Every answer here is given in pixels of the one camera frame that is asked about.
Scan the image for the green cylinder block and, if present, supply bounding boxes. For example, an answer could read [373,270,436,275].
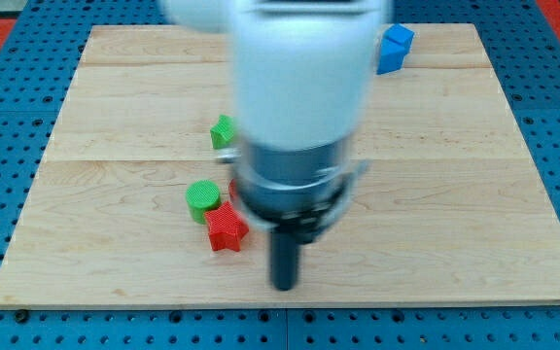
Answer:
[185,180,221,225]

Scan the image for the wooden board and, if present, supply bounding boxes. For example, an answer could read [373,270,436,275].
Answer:
[0,24,560,310]

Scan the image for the green star block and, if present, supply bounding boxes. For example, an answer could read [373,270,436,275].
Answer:
[210,115,235,150]

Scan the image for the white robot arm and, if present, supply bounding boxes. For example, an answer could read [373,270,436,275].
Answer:
[159,0,390,291]

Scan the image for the red star block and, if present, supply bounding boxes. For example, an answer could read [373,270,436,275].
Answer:
[204,201,249,252]

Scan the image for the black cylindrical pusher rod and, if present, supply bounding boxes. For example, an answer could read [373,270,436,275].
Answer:
[269,229,299,291]

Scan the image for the blue angular block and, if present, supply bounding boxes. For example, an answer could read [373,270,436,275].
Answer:
[376,39,406,75]

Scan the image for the blue cube block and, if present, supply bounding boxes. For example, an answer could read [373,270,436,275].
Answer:
[384,23,415,53]

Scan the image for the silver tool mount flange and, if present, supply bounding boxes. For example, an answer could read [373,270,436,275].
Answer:
[216,140,370,244]

